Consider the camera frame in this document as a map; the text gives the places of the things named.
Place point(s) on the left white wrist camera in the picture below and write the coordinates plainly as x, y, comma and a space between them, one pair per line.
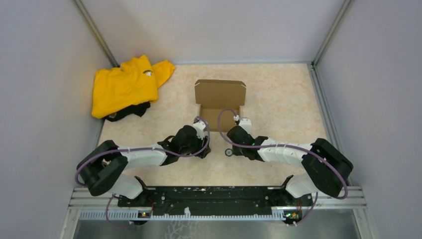
200, 127

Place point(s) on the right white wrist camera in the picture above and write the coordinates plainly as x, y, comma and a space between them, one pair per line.
246, 124

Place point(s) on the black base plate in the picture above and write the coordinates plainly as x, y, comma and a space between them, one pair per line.
214, 200

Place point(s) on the yellow shirt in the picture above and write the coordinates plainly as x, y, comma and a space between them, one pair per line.
134, 82

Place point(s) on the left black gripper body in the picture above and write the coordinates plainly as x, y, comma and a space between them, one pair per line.
195, 146

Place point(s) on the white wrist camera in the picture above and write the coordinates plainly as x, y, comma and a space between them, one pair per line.
200, 127
246, 124

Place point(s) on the brown cardboard box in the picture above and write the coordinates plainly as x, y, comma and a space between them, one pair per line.
213, 96

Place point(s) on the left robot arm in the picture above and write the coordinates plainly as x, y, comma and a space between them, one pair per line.
103, 169

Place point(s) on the aluminium frame rail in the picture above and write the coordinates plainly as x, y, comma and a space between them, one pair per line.
106, 207

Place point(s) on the black garment under shirt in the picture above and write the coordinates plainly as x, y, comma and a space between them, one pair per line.
138, 110

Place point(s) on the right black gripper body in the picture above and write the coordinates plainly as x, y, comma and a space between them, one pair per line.
238, 151

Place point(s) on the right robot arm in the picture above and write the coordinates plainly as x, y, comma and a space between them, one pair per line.
325, 168

